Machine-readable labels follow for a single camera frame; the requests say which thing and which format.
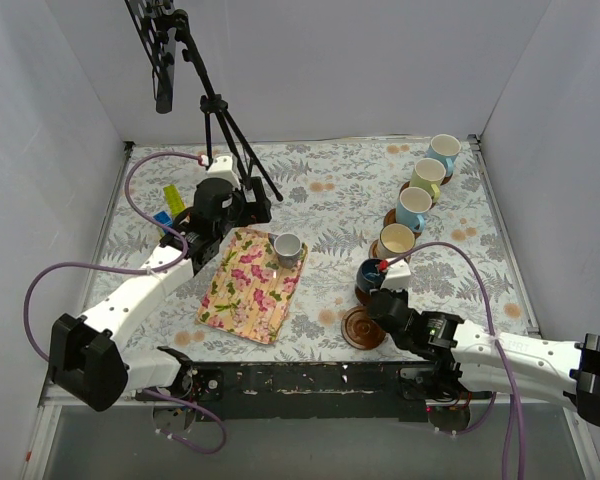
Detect cream enamel mug dark rim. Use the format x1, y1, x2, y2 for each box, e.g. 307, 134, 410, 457
376, 223, 416, 260

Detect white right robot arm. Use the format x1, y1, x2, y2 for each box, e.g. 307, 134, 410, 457
367, 289, 600, 427

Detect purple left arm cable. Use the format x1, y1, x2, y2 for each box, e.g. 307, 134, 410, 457
23, 151, 228, 455

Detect dark blue mug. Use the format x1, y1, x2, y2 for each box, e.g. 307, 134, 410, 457
356, 258, 386, 294

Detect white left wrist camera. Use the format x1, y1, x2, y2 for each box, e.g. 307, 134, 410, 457
206, 155, 240, 189

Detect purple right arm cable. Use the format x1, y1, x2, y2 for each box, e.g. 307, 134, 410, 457
379, 242, 526, 480

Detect floral table cloth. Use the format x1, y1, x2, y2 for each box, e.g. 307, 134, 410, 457
74, 138, 539, 364

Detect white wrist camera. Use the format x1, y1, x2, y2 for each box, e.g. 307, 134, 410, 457
206, 155, 240, 189
381, 259, 411, 292

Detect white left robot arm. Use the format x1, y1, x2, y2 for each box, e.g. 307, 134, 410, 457
49, 177, 271, 412

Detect white mug light blue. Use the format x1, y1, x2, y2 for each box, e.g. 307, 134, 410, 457
427, 134, 462, 177

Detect small grey patterned cup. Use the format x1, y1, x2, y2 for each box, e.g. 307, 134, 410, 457
273, 233, 303, 269

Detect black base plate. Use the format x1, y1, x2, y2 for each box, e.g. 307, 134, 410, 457
134, 360, 494, 426

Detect black tripod stand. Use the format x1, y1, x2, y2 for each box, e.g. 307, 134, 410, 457
172, 9, 284, 201

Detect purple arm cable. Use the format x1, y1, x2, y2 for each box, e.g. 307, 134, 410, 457
379, 242, 526, 480
23, 151, 228, 455

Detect white mug green handle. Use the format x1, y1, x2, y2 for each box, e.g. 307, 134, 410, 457
410, 158, 446, 204

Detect white mug blue handle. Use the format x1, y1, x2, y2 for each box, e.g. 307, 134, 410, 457
396, 187, 432, 233

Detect floral serving tray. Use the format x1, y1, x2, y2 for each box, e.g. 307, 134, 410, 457
197, 227, 308, 345

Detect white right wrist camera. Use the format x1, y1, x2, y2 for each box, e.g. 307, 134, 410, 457
381, 259, 411, 292

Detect colourful toy blocks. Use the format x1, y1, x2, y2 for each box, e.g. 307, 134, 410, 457
153, 184, 185, 227

